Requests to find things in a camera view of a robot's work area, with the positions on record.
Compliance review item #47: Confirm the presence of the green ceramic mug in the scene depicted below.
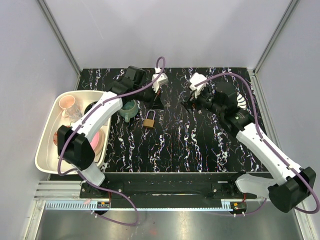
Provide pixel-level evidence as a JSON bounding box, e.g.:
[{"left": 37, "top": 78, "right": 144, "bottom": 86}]
[{"left": 118, "top": 100, "right": 139, "bottom": 123}]

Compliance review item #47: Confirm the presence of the red patterned bowl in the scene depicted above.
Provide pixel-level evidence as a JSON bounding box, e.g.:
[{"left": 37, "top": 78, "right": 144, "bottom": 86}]
[{"left": 52, "top": 131, "right": 58, "bottom": 146}]

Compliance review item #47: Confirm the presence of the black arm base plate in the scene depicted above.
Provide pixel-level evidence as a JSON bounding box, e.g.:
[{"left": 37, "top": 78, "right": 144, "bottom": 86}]
[{"left": 79, "top": 172, "right": 256, "bottom": 210}]

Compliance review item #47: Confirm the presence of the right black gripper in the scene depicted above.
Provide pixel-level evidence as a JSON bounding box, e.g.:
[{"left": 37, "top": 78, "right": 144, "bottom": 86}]
[{"left": 178, "top": 86, "right": 224, "bottom": 117}]

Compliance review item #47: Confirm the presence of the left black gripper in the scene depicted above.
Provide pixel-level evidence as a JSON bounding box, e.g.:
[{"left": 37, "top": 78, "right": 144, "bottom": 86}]
[{"left": 134, "top": 82, "right": 165, "bottom": 111}]

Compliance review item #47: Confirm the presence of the blue striped white plate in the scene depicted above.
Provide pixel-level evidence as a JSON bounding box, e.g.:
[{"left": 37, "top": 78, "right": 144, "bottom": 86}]
[{"left": 237, "top": 93, "right": 247, "bottom": 110}]

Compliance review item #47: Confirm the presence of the clear drinking glass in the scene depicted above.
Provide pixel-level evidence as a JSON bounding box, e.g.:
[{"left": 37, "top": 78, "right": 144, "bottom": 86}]
[{"left": 63, "top": 105, "right": 83, "bottom": 122}]

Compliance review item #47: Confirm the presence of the black bowl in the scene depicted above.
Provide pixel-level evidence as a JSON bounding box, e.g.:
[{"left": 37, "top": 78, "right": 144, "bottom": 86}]
[{"left": 84, "top": 101, "right": 97, "bottom": 114}]

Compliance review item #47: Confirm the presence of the purple cable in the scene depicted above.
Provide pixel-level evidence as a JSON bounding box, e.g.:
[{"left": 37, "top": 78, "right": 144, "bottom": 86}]
[
  {"left": 196, "top": 72, "right": 317, "bottom": 217},
  {"left": 57, "top": 56, "right": 167, "bottom": 227}
]

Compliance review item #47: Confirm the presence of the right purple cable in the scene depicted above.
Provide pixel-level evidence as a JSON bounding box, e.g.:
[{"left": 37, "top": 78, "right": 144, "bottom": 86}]
[{"left": 196, "top": 72, "right": 317, "bottom": 217}]

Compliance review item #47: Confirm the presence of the pink plastic cup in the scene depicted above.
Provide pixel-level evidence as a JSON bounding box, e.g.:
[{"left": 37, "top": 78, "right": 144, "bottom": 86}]
[{"left": 58, "top": 95, "right": 76, "bottom": 110}]

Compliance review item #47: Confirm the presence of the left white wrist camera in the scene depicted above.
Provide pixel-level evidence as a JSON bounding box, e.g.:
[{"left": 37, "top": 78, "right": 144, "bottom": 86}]
[{"left": 151, "top": 67, "right": 169, "bottom": 93}]

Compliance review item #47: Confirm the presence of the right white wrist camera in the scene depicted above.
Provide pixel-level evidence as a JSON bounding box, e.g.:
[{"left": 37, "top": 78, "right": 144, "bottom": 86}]
[{"left": 189, "top": 72, "right": 207, "bottom": 99}]

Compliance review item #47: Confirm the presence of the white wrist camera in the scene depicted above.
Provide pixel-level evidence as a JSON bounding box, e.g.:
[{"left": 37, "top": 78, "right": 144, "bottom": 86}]
[
  {"left": 151, "top": 67, "right": 169, "bottom": 93},
  {"left": 189, "top": 72, "right": 207, "bottom": 99}
]

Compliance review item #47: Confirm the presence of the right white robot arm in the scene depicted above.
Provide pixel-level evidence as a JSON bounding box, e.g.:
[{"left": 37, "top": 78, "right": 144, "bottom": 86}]
[{"left": 182, "top": 81, "right": 320, "bottom": 214}]

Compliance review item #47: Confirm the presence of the pink plate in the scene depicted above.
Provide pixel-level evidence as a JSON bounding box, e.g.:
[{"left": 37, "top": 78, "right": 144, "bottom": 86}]
[{"left": 90, "top": 129, "right": 105, "bottom": 155}]

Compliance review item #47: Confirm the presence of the cream plastic tray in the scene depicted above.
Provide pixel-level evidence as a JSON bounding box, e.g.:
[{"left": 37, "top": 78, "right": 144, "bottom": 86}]
[{"left": 34, "top": 90, "right": 111, "bottom": 174}]

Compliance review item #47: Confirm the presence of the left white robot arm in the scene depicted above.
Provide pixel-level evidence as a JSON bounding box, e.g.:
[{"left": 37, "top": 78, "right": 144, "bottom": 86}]
[{"left": 57, "top": 66, "right": 168, "bottom": 198}]

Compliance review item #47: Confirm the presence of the brass padlock silver shackle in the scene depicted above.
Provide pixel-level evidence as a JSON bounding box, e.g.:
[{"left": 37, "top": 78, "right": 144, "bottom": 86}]
[{"left": 142, "top": 109, "right": 156, "bottom": 129}]

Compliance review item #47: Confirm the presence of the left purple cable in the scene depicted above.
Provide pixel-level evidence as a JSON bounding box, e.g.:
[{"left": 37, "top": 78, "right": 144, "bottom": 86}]
[{"left": 57, "top": 56, "right": 167, "bottom": 227}]

